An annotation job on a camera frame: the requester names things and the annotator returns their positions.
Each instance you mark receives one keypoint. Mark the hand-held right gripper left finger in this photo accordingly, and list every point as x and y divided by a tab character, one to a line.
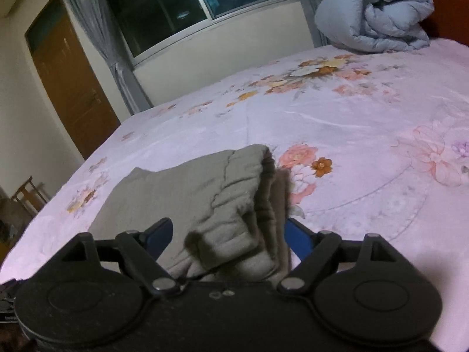
160	233

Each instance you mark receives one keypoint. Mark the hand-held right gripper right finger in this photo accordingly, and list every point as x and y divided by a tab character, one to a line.
297	239

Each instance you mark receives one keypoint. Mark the grey pants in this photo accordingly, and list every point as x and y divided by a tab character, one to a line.
227	205

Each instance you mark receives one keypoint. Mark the pink floral bed sheet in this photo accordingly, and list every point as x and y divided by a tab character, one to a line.
348	124

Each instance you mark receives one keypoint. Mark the wooden chair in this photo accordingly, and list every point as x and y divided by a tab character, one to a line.
27	194

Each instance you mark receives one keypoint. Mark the brown wooden door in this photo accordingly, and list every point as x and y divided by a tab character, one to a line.
69	80

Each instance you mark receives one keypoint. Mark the grey curtain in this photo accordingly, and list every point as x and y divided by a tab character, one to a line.
311	3
110	51

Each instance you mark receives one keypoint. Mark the light blue rolled duvet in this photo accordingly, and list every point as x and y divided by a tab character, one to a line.
377	14

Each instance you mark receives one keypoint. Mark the red-brown headboard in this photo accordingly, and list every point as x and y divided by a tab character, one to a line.
449	3

